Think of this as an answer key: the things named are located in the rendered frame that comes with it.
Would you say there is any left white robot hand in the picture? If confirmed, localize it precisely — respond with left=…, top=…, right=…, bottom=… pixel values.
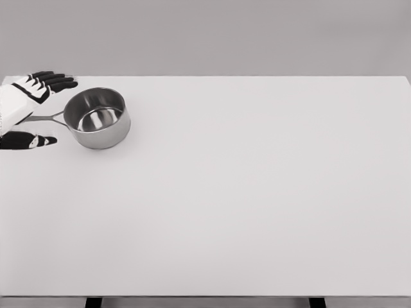
left=0, top=71, right=79, bottom=150

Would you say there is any steel saucepan with long handle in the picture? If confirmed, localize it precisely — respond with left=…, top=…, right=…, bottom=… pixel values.
left=23, top=87, right=132, bottom=151

